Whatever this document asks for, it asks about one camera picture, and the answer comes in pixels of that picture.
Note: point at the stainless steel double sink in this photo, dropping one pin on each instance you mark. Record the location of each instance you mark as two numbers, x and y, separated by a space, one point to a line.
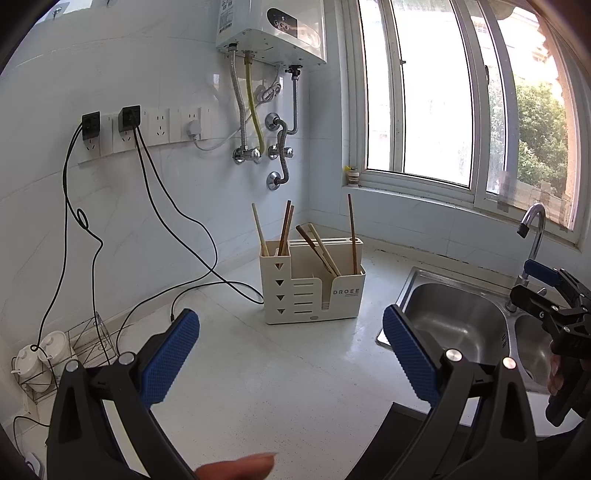
457 318

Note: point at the small bottle with yellow cap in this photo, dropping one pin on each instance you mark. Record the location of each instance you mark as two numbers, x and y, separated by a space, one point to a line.
353 175

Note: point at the black charger plug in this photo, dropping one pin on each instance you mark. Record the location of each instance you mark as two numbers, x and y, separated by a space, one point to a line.
91 125
129 119

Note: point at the small white device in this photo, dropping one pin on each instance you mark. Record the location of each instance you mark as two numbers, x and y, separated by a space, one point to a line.
33 462

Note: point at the light bamboo chopstick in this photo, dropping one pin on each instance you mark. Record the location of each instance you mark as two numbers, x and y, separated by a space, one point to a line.
260 230
325 249

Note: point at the person's right hand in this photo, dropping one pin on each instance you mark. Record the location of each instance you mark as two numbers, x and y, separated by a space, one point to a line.
556 376

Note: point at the chrome wall valve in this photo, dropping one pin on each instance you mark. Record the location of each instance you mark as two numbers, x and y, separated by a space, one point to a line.
288 151
240 157

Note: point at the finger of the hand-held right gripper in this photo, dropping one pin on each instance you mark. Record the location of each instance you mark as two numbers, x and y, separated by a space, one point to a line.
526 296
540 270

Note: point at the white wall socket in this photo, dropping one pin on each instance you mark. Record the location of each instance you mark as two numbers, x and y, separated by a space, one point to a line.
203 117
124 146
94 150
159 127

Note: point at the chrome faucet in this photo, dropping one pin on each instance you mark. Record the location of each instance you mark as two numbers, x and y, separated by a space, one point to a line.
535 240

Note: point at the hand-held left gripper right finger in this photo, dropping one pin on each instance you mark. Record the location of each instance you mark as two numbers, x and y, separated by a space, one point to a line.
411 355

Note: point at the cream plastic utensil holder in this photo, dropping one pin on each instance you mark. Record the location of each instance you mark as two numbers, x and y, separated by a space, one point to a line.
314 300

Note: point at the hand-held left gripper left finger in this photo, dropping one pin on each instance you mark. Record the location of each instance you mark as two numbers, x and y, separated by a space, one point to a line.
171 355

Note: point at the white framed window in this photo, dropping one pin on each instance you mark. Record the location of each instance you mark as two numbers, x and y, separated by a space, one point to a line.
480 138

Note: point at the white water heater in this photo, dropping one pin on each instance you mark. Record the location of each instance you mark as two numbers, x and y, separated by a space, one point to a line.
258 41

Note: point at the black spoon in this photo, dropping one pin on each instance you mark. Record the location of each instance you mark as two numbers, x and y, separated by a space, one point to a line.
317 251

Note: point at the person's left hand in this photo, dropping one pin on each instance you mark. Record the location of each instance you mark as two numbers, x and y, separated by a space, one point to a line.
240 468

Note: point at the person's right forearm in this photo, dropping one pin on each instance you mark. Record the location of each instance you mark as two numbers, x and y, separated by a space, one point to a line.
565 452

